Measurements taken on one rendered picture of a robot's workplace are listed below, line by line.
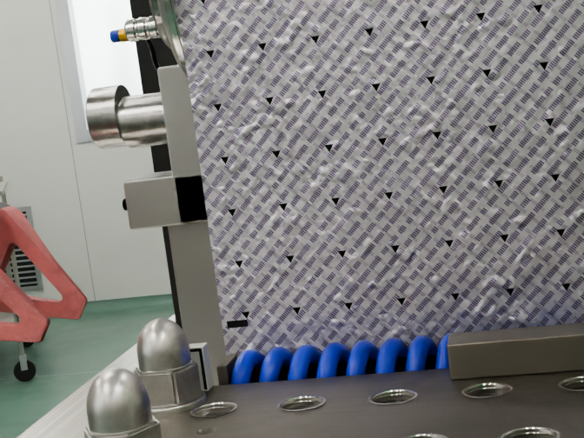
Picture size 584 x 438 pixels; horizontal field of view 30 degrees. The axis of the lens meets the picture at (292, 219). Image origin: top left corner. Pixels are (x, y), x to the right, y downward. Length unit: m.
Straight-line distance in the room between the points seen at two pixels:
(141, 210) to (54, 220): 6.05
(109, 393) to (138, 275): 6.16
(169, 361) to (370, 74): 0.18
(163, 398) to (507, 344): 0.17
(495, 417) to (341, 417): 0.07
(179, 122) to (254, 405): 0.22
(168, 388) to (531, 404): 0.18
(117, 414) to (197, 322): 0.26
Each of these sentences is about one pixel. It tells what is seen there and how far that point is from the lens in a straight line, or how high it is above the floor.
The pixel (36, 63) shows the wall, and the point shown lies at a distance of 6.72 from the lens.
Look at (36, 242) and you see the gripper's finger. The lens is 0.69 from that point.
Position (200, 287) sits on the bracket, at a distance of 0.71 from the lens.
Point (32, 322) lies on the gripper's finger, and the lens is 0.63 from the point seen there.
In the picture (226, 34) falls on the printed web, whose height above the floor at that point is 1.22.
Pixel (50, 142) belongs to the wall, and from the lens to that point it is 6.70.
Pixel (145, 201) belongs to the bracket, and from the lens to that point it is 0.70.
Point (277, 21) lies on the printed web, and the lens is 0.60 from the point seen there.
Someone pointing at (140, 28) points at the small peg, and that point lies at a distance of 0.68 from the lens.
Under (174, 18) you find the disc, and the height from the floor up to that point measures 1.23.
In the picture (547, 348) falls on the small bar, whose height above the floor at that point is 1.04.
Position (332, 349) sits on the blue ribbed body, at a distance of 0.59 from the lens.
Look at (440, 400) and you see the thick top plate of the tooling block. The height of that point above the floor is 1.03.
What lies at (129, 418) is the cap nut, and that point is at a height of 1.06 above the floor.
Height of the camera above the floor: 1.18
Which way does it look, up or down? 7 degrees down
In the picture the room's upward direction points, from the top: 7 degrees counter-clockwise
